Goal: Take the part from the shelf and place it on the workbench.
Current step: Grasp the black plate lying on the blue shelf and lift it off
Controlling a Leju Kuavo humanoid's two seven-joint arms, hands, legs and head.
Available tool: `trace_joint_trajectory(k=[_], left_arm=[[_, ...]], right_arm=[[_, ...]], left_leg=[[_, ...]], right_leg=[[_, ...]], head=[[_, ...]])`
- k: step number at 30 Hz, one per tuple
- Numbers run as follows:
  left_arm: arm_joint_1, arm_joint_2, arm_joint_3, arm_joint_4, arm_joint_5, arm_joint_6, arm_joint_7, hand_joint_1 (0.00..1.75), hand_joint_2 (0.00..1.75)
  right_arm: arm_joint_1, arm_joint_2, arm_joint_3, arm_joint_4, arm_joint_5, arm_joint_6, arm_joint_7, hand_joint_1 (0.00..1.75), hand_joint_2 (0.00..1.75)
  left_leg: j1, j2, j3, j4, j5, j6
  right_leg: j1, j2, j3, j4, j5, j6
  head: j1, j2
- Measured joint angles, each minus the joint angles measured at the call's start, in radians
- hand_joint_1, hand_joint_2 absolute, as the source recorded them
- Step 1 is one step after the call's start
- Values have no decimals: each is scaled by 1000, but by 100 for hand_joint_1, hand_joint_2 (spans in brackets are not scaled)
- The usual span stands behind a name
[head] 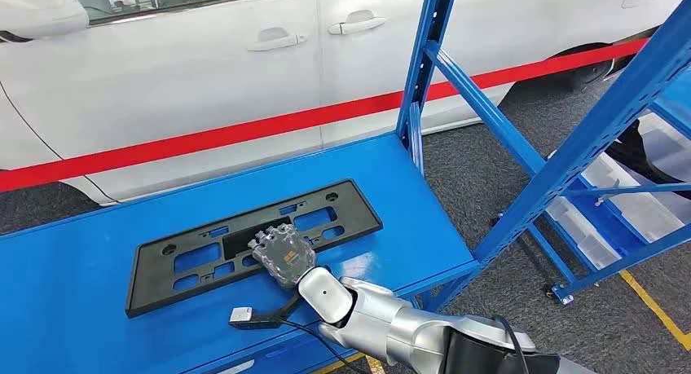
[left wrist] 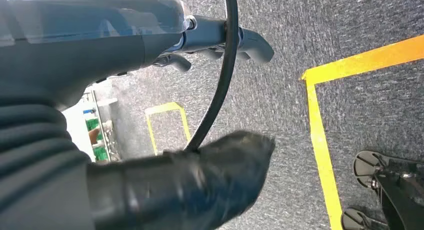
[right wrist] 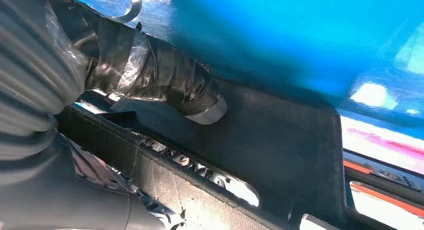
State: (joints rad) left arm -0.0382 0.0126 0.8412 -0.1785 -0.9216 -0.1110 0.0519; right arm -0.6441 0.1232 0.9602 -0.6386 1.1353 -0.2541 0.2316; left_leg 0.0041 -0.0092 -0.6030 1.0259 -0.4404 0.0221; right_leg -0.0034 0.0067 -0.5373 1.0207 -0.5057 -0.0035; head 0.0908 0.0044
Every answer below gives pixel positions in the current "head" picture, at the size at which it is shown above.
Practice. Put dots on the white car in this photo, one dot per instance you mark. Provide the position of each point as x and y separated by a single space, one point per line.
162 91

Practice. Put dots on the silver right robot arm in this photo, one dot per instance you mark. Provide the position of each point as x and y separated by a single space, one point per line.
410 328

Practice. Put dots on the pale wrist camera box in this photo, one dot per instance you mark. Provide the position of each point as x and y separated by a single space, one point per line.
241 315

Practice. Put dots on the clear plastic storage bin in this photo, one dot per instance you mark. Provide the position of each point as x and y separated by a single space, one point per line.
585 236
642 209

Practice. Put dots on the white car side mirror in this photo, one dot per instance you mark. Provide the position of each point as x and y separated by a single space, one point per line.
38 12

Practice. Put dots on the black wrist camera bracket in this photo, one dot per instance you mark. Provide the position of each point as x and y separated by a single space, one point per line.
270 320

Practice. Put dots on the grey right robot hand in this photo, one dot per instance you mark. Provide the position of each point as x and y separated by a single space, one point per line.
283 255

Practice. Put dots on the yellow floor tape line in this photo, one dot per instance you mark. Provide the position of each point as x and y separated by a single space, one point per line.
656 309

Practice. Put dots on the black plastic plate frame part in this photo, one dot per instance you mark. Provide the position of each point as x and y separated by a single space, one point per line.
162 285

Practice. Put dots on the red barrier tape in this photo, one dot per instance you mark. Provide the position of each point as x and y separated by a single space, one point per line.
216 136

